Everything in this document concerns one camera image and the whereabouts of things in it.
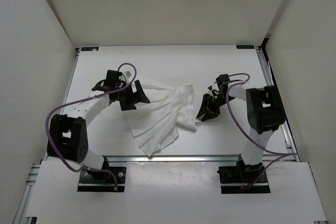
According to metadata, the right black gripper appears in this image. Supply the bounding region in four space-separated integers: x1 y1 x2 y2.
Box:
196 93 235 122

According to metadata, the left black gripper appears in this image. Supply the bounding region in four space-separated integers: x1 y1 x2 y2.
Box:
115 80 149 111

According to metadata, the white pleated skirt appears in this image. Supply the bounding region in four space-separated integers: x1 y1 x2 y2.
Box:
125 77 201 157

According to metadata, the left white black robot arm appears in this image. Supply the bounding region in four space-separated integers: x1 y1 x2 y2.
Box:
47 80 150 182

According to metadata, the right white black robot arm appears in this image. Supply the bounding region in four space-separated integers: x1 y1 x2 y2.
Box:
196 84 286 182

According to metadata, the left blue corner label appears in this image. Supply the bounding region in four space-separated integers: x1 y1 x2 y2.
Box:
81 47 99 51

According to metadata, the blue corner label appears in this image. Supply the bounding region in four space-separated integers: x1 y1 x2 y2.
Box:
81 47 99 51
236 45 255 49

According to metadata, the right blue corner label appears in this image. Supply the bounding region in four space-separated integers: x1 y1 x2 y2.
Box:
236 45 255 49

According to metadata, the white front cover board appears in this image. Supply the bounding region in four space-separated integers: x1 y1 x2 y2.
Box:
26 161 326 223

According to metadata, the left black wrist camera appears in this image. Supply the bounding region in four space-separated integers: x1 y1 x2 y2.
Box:
91 70 127 92

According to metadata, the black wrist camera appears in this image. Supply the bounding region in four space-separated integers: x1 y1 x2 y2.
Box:
208 74 242 96
91 70 127 92

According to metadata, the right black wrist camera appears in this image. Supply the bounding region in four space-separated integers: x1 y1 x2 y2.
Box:
208 74 242 96

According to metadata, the aluminium front rail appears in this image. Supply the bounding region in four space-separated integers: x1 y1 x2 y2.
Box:
43 154 301 166

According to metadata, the aluminium rail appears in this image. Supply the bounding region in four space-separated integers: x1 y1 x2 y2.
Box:
258 47 300 161
43 154 301 166

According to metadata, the aluminium right side rail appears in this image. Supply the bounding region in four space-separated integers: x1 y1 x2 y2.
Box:
258 47 300 161

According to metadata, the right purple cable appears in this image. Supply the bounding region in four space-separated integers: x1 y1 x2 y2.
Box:
226 73 299 183

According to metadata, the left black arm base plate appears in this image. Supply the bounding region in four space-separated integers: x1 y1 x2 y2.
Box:
77 166 127 193

